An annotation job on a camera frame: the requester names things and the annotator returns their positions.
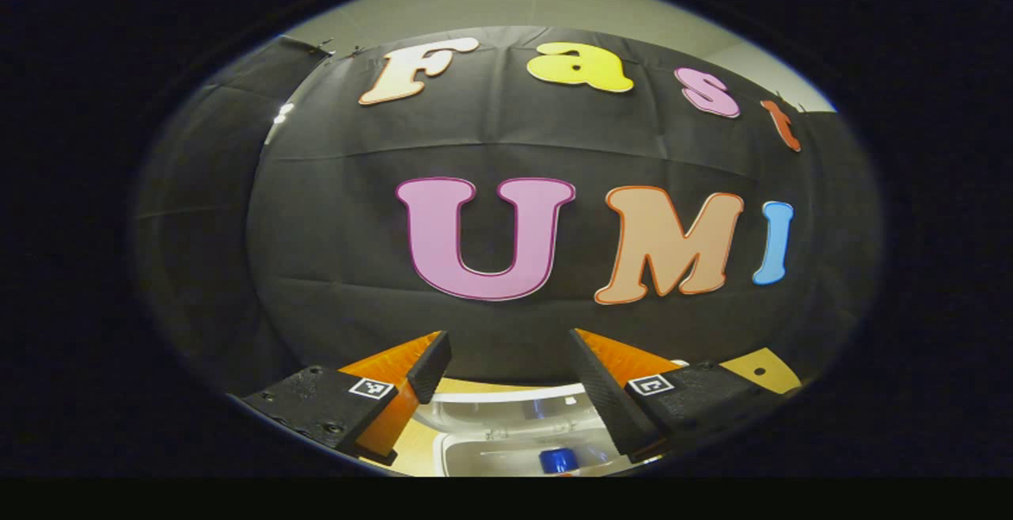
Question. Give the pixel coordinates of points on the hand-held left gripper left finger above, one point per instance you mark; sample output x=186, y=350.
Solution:
x=431, y=366

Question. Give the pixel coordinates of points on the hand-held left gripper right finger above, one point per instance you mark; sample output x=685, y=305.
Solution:
x=601, y=393

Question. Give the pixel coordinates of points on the blue pop can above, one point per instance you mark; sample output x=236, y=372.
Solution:
x=557, y=461

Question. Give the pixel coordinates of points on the white desktop garbage bin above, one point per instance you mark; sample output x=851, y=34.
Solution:
x=506, y=399

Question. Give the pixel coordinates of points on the wooden desktop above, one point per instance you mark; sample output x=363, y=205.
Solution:
x=779, y=381

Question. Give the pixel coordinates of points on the black backdrop cloth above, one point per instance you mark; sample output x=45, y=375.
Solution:
x=340, y=227

